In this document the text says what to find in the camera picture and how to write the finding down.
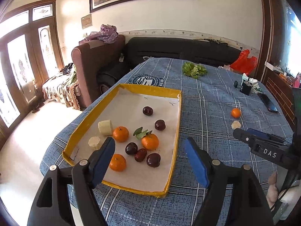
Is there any patterned covered couch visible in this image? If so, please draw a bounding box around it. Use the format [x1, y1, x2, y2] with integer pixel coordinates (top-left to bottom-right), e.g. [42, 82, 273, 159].
[42, 63, 81, 110]

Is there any yellow rimmed white tray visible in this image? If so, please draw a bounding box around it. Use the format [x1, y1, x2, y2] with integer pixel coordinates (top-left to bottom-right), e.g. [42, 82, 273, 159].
[62, 84, 182, 197]

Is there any wrinkled red jujube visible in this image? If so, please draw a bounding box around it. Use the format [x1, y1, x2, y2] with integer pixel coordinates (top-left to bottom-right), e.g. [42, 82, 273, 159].
[134, 148, 147, 162]

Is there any black sofa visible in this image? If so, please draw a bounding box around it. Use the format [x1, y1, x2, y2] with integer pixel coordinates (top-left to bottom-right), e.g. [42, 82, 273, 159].
[97, 37, 240, 94]

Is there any green lettuce bunch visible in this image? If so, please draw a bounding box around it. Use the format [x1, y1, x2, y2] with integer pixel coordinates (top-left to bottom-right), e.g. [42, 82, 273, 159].
[182, 62, 207, 79]

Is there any brown armchair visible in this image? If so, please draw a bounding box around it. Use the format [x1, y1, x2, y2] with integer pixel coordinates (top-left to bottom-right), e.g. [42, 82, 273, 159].
[71, 35, 125, 108]

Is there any black box holder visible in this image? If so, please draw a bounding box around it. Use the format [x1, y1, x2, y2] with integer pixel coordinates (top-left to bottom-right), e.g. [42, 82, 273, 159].
[240, 81, 252, 95]

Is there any small dark plum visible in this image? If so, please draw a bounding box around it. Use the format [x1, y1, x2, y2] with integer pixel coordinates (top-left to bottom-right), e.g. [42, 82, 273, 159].
[155, 119, 166, 131]
[125, 142, 138, 155]

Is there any wooden glass door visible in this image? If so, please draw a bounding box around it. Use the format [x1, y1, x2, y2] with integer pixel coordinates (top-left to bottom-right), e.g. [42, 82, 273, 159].
[1, 0, 64, 145]

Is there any white block banana piece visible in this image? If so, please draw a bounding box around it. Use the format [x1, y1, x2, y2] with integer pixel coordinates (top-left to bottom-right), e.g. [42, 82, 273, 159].
[98, 120, 113, 136]

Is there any red plastic bag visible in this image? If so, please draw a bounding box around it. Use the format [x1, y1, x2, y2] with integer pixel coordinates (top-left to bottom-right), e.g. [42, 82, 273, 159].
[230, 50, 257, 76]

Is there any small wall plaque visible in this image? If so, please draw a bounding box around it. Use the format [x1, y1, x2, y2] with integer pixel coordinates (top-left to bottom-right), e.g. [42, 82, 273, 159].
[81, 14, 92, 29]

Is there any orange with green leaf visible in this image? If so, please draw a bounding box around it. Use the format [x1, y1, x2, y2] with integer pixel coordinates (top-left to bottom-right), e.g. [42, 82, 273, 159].
[133, 127, 159, 150]

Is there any small orange tangerine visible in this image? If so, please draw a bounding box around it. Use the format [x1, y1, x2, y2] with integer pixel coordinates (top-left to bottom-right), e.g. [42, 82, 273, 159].
[112, 126, 129, 142]

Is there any white banana chunk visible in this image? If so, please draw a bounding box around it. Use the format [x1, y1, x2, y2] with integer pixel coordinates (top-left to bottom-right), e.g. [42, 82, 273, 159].
[231, 120, 241, 130]

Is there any bare right hand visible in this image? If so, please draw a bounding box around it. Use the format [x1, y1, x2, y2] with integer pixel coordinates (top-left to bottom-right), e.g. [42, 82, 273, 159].
[266, 171, 279, 209]

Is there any blue plaid tablecloth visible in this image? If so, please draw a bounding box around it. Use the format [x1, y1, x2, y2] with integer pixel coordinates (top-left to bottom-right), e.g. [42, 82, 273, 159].
[39, 56, 294, 226]

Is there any white cylinder banana piece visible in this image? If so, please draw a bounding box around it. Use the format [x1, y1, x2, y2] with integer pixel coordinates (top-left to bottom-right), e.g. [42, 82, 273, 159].
[88, 136, 102, 150]

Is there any purple cloth on armchair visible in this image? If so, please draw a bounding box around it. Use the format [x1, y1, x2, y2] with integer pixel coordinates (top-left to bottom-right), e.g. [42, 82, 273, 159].
[79, 24, 118, 45]

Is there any black smartphone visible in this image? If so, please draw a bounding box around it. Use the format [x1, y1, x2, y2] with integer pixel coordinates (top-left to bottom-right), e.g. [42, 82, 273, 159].
[258, 93, 279, 113]

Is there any dark red plum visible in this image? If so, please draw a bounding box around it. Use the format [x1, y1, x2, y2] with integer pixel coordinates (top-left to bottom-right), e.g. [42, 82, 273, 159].
[142, 106, 154, 116]

